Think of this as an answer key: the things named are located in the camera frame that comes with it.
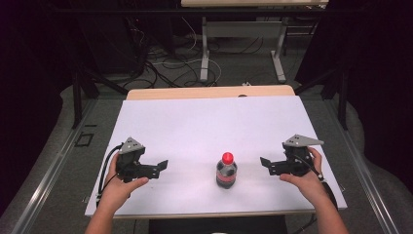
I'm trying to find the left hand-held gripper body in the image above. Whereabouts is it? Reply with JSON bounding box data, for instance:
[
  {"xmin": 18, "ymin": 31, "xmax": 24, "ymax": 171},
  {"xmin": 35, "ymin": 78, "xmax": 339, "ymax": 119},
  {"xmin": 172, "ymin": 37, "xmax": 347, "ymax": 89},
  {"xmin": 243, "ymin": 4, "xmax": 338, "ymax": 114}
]
[{"xmin": 115, "ymin": 136, "xmax": 146, "ymax": 183}]

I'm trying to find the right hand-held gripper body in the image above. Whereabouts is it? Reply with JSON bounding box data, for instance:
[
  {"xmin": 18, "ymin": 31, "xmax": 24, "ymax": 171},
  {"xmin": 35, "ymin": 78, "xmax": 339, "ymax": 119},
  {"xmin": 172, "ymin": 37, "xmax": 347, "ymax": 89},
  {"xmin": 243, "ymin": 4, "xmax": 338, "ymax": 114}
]
[{"xmin": 282, "ymin": 134, "xmax": 325, "ymax": 178}]

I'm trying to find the red bottle cap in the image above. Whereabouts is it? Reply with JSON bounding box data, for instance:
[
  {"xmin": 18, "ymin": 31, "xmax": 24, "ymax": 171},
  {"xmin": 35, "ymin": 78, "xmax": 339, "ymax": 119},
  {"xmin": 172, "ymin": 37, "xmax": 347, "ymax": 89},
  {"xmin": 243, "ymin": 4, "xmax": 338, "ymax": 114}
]
[{"xmin": 221, "ymin": 151, "xmax": 235, "ymax": 165}]

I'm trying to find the person's right hand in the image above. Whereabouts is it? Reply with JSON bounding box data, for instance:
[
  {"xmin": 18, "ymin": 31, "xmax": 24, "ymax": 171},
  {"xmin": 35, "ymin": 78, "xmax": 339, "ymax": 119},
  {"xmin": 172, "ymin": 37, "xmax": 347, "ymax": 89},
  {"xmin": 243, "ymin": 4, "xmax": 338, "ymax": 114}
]
[{"xmin": 280, "ymin": 146, "xmax": 327, "ymax": 203}]

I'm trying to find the person's left hand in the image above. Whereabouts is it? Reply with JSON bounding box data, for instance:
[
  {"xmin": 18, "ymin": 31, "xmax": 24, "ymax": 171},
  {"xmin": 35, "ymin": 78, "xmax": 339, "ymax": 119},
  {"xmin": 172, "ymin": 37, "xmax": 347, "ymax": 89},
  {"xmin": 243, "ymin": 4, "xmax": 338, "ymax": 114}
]
[{"xmin": 98, "ymin": 152, "xmax": 150, "ymax": 215}]

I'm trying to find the white table mat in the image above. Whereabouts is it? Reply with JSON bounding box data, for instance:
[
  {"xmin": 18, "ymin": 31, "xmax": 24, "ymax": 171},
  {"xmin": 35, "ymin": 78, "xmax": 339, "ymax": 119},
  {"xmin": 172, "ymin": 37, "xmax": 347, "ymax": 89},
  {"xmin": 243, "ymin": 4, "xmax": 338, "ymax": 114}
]
[{"xmin": 84, "ymin": 95, "xmax": 348, "ymax": 219}]

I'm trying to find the black metal stand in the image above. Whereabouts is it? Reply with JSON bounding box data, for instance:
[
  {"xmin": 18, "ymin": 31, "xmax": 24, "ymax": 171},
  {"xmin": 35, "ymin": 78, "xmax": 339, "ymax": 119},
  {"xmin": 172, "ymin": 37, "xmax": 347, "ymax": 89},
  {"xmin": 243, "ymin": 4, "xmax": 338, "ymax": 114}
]
[
  {"xmin": 71, "ymin": 62, "xmax": 130, "ymax": 130},
  {"xmin": 292, "ymin": 66, "xmax": 351, "ymax": 132}
]

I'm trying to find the light wooden table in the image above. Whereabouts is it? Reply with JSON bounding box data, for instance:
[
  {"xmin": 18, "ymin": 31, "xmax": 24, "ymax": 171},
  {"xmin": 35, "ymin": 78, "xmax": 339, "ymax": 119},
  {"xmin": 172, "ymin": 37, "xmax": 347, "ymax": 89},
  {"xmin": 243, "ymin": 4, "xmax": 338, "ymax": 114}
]
[{"xmin": 85, "ymin": 84, "xmax": 348, "ymax": 220}]

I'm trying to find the dark computer tower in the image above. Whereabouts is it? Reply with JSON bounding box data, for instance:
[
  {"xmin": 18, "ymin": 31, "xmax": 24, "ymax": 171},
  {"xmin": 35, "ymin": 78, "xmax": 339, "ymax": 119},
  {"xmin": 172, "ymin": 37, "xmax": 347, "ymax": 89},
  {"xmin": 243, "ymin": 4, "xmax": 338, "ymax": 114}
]
[{"xmin": 79, "ymin": 14, "xmax": 145, "ymax": 75}]

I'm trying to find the black curtain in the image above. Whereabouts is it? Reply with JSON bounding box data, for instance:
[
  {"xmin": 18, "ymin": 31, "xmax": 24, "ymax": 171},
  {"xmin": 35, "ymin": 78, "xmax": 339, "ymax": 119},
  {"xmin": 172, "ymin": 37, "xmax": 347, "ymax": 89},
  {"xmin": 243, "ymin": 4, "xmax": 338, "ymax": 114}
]
[
  {"xmin": 0, "ymin": 0, "xmax": 79, "ymax": 217},
  {"xmin": 293, "ymin": 0, "xmax": 413, "ymax": 186}
]

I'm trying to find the white-legged desk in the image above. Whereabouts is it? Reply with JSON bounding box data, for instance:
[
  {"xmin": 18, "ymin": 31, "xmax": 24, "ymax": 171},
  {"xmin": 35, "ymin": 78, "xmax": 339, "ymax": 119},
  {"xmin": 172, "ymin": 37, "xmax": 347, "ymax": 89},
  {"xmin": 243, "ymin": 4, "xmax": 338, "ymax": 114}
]
[{"xmin": 180, "ymin": 0, "xmax": 330, "ymax": 84}]

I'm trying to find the black horizontal bar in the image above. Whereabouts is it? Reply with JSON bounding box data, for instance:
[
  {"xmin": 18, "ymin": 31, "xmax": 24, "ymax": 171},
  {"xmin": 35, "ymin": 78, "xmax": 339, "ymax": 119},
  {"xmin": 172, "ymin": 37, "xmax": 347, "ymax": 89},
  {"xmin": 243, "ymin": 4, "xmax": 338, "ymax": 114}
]
[{"xmin": 53, "ymin": 7, "xmax": 413, "ymax": 16}]

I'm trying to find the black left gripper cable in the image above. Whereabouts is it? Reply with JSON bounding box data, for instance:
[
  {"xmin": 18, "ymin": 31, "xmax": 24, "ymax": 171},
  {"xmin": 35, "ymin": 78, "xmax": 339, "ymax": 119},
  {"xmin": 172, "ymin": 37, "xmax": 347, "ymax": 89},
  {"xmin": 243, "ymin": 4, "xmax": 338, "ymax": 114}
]
[{"xmin": 95, "ymin": 145, "xmax": 124, "ymax": 209}]

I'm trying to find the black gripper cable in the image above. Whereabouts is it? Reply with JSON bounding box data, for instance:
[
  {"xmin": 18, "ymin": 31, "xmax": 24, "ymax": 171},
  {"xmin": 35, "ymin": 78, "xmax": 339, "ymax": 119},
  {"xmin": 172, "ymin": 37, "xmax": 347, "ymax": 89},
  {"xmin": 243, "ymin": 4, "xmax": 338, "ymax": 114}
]
[
  {"xmin": 95, "ymin": 145, "xmax": 124, "ymax": 209},
  {"xmin": 292, "ymin": 153, "xmax": 340, "ymax": 211}
]

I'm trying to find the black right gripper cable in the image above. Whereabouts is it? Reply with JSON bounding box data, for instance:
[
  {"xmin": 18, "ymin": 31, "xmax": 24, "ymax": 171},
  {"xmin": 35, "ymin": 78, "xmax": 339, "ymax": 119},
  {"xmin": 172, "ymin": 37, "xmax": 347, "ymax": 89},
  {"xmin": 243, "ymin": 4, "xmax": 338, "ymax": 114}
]
[{"xmin": 292, "ymin": 153, "xmax": 340, "ymax": 211}]

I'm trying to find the square floor socket frame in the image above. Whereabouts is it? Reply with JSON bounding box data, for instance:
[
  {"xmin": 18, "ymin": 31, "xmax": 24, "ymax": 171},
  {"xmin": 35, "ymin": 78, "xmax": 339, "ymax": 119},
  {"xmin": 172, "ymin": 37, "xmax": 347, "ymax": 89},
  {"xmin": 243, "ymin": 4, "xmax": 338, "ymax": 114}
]
[{"xmin": 74, "ymin": 132, "xmax": 95, "ymax": 148}]

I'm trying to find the metal floor rail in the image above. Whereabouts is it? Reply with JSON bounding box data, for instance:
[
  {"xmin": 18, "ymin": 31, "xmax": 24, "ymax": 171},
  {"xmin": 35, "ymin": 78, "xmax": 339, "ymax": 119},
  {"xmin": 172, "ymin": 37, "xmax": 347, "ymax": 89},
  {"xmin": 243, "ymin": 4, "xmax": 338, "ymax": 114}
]
[
  {"xmin": 10, "ymin": 97, "xmax": 99, "ymax": 234},
  {"xmin": 323, "ymin": 97, "xmax": 402, "ymax": 234}
]

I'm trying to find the tangle of black floor cables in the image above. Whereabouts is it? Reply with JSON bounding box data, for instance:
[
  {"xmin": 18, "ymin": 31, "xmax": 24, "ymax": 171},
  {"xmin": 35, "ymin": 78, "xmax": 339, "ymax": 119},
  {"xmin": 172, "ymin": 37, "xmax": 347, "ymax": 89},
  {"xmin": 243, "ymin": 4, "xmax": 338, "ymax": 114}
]
[{"xmin": 123, "ymin": 18, "xmax": 266, "ymax": 90}]

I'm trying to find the white floor cable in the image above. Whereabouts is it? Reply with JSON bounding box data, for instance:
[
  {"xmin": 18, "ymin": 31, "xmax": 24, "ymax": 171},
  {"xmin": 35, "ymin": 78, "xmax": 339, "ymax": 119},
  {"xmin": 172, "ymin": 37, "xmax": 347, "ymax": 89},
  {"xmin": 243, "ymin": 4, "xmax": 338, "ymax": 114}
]
[{"xmin": 151, "ymin": 16, "xmax": 223, "ymax": 88}]

